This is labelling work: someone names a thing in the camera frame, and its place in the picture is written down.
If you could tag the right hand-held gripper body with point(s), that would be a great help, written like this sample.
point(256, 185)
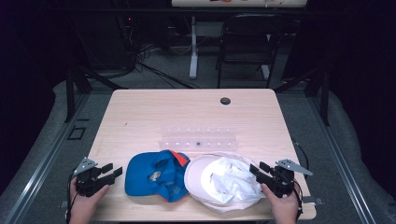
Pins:
point(281, 182)

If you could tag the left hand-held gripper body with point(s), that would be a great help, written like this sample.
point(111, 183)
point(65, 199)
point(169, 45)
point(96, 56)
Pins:
point(88, 182)

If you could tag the blue baseball cap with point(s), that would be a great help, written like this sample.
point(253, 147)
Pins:
point(140, 177)

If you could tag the white baseball cap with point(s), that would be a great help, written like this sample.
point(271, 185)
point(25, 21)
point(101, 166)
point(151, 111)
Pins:
point(224, 183)

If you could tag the clear acrylic rack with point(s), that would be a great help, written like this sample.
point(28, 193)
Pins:
point(199, 143)

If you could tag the person's left hand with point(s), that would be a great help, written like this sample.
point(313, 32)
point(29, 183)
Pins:
point(82, 208)

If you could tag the person's right hand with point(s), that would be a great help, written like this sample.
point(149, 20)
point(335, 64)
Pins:
point(285, 210)

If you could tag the round black table grommet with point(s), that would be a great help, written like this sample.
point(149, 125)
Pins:
point(225, 100)

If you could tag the black metal stand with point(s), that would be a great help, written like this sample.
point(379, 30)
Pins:
point(71, 93)
point(325, 99)

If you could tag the black folding chair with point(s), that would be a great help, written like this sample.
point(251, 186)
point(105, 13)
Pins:
point(246, 37)

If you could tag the white desk leg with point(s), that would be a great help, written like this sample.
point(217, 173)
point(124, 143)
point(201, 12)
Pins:
point(193, 53)

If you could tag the grey metal floor rail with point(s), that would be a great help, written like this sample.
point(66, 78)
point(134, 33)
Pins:
point(46, 155)
point(339, 155)

